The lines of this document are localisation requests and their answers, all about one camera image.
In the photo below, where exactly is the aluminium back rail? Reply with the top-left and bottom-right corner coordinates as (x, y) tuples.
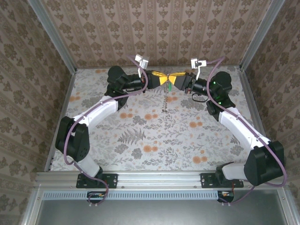
(75, 65), (241, 70)

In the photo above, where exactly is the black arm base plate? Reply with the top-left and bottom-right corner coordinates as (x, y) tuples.
(200, 172), (244, 189)
(76, 172), (118, 189)

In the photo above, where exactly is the thin black cable loop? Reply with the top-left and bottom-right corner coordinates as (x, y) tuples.
(191, 92), (208, 103)

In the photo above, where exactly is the grey metal panel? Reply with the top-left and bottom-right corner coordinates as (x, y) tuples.
(35, 199), (290, 225)

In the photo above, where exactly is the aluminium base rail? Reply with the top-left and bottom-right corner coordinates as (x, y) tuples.
(35, 171), (285, 190)

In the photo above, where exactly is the grey slotted cable duct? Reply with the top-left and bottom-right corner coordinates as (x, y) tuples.
(43, 190), (222, 200)

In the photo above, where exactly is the aluminium corner post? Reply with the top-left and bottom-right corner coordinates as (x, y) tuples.
(240, 0), (285, 71)
(28, 0), (78, 73)

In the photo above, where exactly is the floral table mat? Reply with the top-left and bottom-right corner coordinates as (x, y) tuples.
(50, 66), (268, 172)

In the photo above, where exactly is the aluminium side rail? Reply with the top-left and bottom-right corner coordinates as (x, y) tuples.
(44, 69), (77, 173)
(236, 66), (269, 143)

